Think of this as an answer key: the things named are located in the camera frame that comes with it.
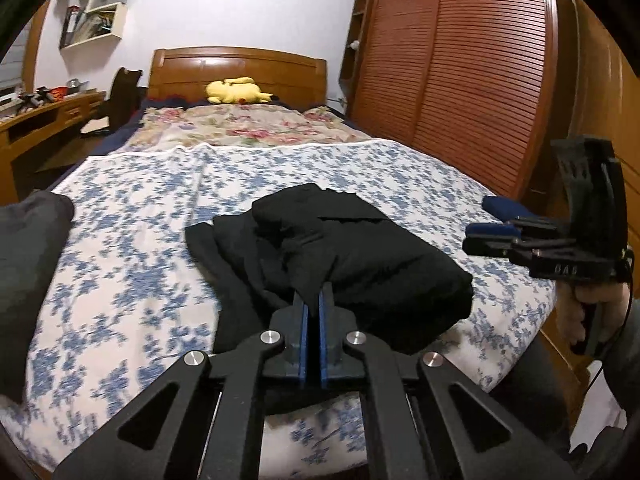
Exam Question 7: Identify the person's leg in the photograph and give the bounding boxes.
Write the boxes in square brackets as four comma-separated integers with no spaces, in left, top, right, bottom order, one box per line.
[520,332,640,480]

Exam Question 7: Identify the grey window blind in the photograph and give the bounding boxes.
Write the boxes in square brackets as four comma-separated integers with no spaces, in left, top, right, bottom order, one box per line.
[0,42,27,89]

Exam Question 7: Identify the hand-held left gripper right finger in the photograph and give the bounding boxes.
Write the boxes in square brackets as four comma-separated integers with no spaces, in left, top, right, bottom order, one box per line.
[318,282,581,480]

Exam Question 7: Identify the blue floral bed sheet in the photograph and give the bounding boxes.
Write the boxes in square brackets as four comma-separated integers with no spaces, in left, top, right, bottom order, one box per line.
[0,139,559,480]

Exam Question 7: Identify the row of books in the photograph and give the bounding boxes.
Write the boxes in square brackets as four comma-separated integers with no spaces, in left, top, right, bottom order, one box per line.
[59,5,119,49]

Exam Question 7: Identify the dark wooden chair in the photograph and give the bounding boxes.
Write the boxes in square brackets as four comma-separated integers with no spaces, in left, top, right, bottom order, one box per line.
[106,67,144,130]

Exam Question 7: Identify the person's right forearm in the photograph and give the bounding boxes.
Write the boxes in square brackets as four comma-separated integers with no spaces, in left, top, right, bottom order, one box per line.
[599,295,640,433]

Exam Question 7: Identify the dark grey cloth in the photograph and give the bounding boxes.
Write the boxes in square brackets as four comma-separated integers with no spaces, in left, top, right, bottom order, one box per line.
[0,189,76,403]

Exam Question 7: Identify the louvred wooden wardrobe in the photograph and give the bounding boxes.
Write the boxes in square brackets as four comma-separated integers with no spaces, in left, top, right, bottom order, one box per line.
[339,0,577,212]

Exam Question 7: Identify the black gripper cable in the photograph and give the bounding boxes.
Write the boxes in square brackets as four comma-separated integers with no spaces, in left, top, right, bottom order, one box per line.
[584,260,635,403]

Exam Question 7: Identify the white wall shelf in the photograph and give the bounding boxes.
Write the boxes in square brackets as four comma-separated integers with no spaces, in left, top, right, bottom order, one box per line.
[58,0,144,51]

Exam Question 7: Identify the yellow plush toy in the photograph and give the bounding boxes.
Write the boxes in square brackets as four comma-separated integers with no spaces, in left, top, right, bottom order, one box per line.
[205,76,279,106]

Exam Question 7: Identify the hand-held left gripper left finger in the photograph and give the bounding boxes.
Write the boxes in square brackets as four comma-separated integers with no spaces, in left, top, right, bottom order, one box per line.
[52,292,314,480]

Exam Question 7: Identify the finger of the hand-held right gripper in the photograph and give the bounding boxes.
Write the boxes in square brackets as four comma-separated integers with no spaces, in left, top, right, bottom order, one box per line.
[462,235,577,263]
[464,216,568,242]

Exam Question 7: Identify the black coat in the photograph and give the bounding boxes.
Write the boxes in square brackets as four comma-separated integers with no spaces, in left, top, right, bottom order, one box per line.
[184,183,475,414]

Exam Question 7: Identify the wooden headboard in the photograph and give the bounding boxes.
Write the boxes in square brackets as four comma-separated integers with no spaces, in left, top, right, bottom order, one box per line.
[149,47,329,111]

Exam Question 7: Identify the black gadgets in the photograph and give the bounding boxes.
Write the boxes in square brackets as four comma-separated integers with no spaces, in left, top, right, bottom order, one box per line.
[16,87,54,112]

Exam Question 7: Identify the wooden desk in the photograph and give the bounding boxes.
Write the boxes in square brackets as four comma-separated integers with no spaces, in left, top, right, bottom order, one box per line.
[0,90,109,207]

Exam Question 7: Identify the wooden door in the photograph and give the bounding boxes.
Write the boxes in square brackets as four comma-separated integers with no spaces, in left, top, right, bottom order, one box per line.
[545,0,640,261]

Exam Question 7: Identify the person's right hand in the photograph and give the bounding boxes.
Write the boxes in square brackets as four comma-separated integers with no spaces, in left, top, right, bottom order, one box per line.
[556,284,632,357]

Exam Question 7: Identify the pink floral quilt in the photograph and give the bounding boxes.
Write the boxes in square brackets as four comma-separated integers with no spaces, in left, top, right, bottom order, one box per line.
[121,104,374,154]

